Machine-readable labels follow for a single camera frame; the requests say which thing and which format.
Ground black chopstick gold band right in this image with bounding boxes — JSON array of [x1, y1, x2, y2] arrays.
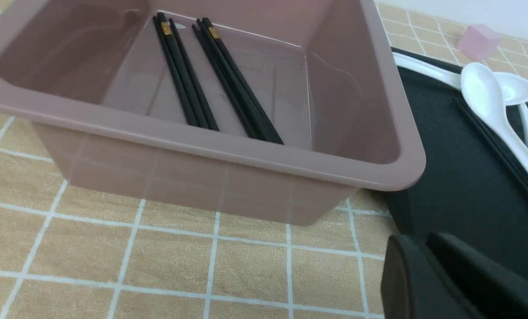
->
[[197, 17, 283, 145]]

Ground middle white ceramic spoon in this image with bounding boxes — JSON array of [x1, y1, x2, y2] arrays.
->
[[494, 71, 528, 147]]

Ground large white ceramic spoon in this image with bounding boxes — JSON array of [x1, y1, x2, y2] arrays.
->
[[461, 62, 528, 173]]

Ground black chopstick gold band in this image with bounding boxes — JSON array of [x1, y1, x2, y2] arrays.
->
[[197, 17, 283, 145], [155, 12, 210, 129]]

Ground black tray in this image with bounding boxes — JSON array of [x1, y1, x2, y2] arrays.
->
[[384, 67, 528, 280]]

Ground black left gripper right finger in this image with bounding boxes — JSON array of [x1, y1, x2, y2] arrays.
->
[[426, 233, 528, 319]]

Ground plain black chopstick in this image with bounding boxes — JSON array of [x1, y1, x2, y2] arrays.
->
[[167, 18, 219, 132], [191, 24, 260, 140]]

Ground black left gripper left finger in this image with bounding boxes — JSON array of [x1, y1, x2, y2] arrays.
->
[[380, 234, 485, 319]]

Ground plain black chopstick right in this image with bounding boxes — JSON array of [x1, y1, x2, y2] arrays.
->
[[191, 24, 260, 140]]

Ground pink plastic bin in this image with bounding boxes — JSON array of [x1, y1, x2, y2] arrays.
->
[[0, 0, 426, 226]]

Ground pink translucent cube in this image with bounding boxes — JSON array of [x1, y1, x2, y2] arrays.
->
[[456, 24, 503, 61]]

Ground plain black chopstick left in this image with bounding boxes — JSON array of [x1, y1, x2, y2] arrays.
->
[[167, 18, 219, 132]]

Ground beige checked tablecloth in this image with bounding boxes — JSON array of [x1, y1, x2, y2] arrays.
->
[[0, 0, 528, 319]]

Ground white spoon handle upper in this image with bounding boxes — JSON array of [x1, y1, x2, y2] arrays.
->
[[393, 52, 461, 91]]

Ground black chopstick gold band left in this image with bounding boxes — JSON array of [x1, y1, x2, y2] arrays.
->
[[155, 12, 210, 129]]

